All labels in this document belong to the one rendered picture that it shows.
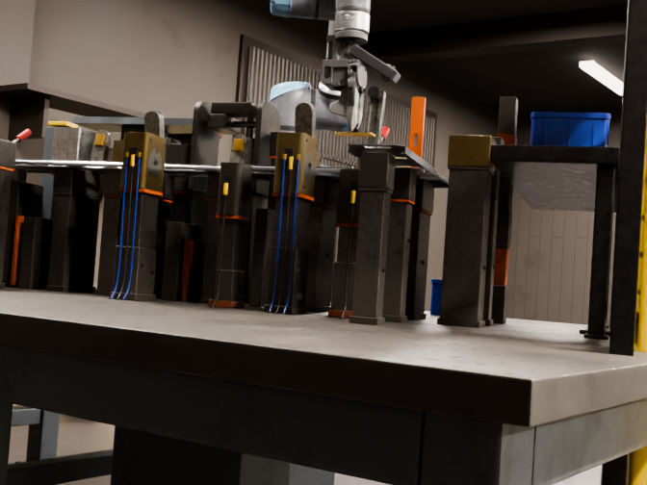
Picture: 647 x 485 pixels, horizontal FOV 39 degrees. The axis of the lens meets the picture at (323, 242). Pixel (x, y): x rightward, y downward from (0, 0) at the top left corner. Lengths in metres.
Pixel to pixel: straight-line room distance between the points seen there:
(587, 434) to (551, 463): 0.11
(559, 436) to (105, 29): 5.32
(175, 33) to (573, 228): 5.77
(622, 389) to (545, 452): 0.13
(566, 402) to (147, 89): 5.56
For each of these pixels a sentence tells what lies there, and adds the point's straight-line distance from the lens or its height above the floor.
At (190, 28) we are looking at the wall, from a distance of 6.62.
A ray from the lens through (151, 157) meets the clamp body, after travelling 1.92.
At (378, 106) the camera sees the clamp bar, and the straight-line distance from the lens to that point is 2.13.
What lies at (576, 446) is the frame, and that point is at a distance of 1.01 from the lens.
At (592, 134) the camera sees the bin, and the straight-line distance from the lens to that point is 2.01.
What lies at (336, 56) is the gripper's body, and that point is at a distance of 2.00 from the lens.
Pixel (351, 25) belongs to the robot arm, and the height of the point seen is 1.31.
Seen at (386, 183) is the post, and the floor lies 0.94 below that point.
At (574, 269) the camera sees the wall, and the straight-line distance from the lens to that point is 10.70.
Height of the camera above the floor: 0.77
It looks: 2 degrees up
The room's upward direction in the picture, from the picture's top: 4 degrees clockwise
